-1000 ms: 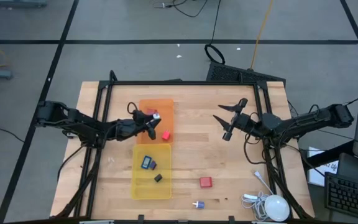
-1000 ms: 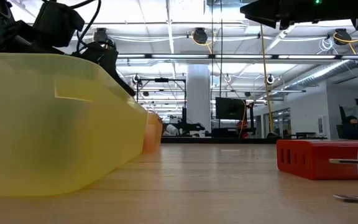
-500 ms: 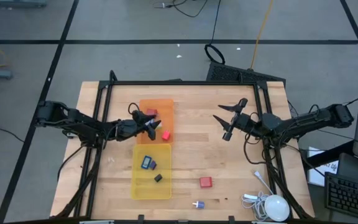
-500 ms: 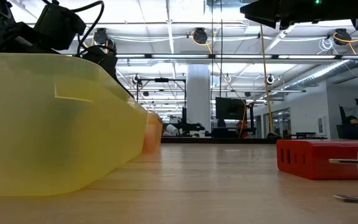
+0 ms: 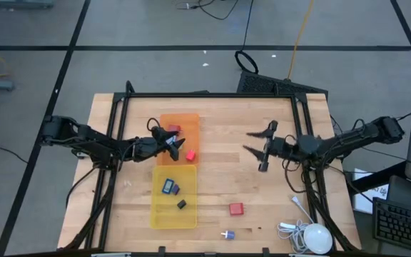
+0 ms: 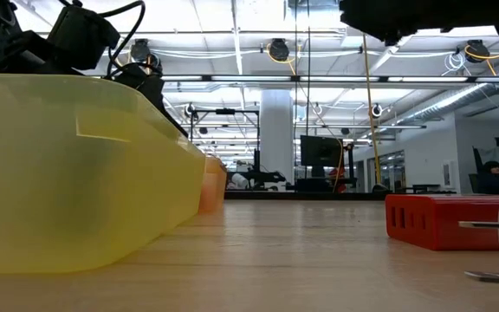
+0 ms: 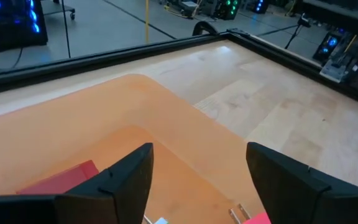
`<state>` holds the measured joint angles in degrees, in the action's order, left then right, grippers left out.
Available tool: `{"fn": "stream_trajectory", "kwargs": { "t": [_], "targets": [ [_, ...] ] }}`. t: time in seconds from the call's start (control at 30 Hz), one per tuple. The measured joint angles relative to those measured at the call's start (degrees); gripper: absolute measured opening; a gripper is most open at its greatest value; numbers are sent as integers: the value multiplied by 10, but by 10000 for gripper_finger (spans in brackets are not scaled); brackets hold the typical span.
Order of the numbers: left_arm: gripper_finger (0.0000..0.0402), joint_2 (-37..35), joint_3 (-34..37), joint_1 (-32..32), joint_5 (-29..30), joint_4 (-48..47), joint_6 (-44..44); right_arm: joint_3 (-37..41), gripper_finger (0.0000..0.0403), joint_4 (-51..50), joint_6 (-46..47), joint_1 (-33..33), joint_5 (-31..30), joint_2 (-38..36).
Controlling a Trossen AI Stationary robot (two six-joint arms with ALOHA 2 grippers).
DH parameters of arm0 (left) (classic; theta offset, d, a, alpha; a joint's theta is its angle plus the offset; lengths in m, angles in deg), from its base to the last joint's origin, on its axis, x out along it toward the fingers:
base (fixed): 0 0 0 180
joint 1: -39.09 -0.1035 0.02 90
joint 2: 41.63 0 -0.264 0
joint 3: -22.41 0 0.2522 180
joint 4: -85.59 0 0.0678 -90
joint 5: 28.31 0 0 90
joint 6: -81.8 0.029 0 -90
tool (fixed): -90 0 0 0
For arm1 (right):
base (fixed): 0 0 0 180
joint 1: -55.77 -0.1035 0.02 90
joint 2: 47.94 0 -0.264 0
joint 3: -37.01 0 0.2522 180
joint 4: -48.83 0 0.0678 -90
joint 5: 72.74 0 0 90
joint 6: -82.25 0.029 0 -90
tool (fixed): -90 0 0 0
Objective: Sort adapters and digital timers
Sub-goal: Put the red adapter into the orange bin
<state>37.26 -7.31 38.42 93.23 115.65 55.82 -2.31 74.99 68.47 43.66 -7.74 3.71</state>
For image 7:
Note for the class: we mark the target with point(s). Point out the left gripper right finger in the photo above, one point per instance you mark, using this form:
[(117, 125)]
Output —
[(291, 193)]

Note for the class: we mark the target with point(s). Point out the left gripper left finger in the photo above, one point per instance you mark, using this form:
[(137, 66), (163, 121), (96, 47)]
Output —
[(104, 199)]

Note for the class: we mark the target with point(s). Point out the pink power adapter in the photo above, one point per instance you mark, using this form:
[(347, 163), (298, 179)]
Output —
[(259, 220)]

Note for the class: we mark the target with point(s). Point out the red power adapter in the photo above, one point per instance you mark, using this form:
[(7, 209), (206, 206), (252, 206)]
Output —
[(64, 180)]

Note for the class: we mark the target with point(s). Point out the orange translucent plastic bin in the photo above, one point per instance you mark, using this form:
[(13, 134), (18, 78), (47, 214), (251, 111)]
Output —
[(104, 118)]

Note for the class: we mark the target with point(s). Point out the black computer tower blue lights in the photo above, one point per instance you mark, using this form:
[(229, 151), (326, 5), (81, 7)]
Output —
[(8, 28)]

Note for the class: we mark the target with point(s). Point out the black arched frame clamp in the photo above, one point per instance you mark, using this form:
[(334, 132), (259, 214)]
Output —
[(202, 24)]

